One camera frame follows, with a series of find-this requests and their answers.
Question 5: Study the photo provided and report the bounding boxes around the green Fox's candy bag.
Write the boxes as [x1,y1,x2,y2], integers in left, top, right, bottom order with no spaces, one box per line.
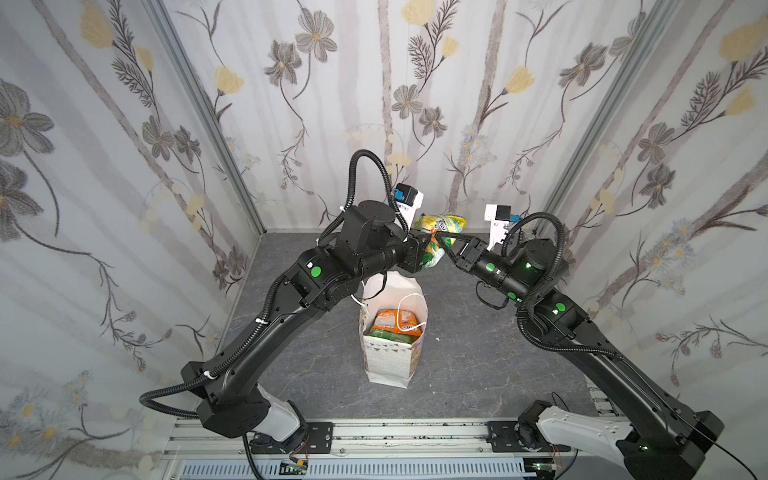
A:
[413,214,467,268]

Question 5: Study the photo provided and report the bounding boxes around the white vented cable duct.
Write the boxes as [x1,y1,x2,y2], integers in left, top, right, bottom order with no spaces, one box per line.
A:
[179,458,535,480]

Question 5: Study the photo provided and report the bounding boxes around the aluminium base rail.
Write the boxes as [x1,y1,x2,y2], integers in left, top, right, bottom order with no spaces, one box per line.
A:
[152,418,629,479]

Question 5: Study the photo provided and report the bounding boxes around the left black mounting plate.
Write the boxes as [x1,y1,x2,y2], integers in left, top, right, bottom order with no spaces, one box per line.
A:
[297,422,335,455]

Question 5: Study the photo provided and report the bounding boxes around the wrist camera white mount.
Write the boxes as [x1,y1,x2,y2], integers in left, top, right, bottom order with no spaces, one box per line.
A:
[394,183,424,227]
[484,204,521,250]

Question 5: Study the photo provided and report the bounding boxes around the white cartoon paper gift bag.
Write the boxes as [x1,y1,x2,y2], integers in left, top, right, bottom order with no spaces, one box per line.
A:
[359,271,428,389]

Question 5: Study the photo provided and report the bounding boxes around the right black corrugated cable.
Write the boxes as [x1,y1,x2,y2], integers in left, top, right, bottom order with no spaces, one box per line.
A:
[500,211,625,360]

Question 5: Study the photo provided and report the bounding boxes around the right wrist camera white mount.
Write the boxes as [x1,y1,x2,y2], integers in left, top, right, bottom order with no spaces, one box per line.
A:
[484,204,521,250]

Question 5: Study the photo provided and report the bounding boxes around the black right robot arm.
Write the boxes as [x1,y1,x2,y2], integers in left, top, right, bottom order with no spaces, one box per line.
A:
[435,232,724,479]

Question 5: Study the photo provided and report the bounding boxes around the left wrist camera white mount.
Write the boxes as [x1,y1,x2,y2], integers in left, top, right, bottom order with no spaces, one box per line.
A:
[394,183,424,227]

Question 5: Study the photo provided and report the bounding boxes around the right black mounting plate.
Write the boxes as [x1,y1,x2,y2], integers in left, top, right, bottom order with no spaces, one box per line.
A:
[486,420,523,453]

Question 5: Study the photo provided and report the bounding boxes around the orange snack packet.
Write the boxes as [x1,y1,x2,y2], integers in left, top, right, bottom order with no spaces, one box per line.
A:
[372,309,423,337]

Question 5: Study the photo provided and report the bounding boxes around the black mounting plate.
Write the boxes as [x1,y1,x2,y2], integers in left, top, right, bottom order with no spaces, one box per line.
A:
[486,420,523,453]
[297,422,335,455]

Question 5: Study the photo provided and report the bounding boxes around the green snack packet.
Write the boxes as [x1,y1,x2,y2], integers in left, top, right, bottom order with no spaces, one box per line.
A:
[367,328,418,345]

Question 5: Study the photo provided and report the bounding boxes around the left black corrugated cable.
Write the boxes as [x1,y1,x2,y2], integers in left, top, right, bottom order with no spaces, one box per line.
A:
[139,149,409,419]

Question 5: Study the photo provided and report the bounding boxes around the black corrugated cable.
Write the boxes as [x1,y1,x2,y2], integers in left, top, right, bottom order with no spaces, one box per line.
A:
[139,149,409,419]
[500,211,625,360]

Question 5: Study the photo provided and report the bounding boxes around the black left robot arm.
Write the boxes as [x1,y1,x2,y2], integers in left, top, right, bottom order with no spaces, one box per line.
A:
[182,200,431,443]

